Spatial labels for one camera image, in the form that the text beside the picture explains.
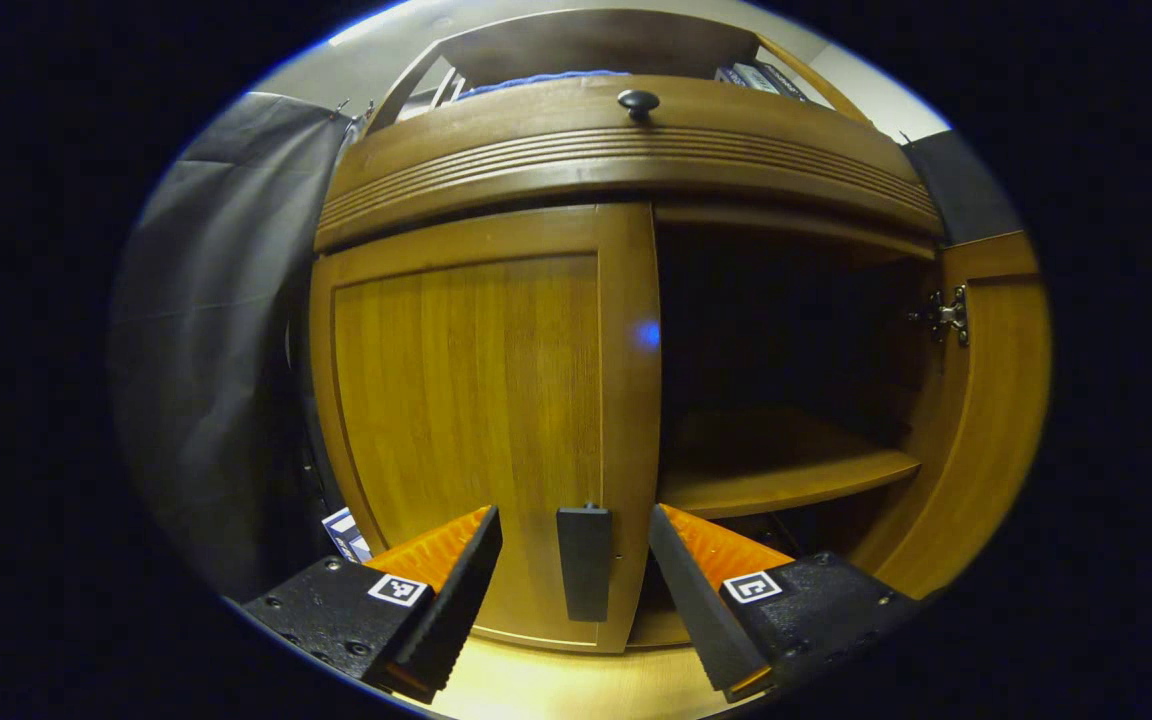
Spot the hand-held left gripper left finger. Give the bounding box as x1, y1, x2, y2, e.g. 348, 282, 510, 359
241, 504, 504, 703

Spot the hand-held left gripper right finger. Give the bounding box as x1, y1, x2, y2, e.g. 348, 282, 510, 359
648, 503, 922, 703

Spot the black door handle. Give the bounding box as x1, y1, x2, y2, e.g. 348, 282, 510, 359
556, 503, 614, 624

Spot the wooden double-door shoe cabinet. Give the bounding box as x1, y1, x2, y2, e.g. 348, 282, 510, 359
308, 8, 947, 656

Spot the metal door hinge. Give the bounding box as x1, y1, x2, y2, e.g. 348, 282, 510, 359
904, 284, 971, 349

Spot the white spine book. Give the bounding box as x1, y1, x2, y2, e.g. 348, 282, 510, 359
341, 507, 374, 563

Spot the wooden inner shelf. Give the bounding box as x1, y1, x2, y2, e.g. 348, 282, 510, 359
658, 405, 922, 521

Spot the black backdrop cloth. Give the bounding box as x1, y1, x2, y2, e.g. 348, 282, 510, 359
108, 90, 1025, 601

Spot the wooden ribbed drawer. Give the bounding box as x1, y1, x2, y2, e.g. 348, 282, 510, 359
314, 72, 945, 256

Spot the blue towel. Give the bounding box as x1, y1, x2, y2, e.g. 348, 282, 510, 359
458, 68, 632, 99

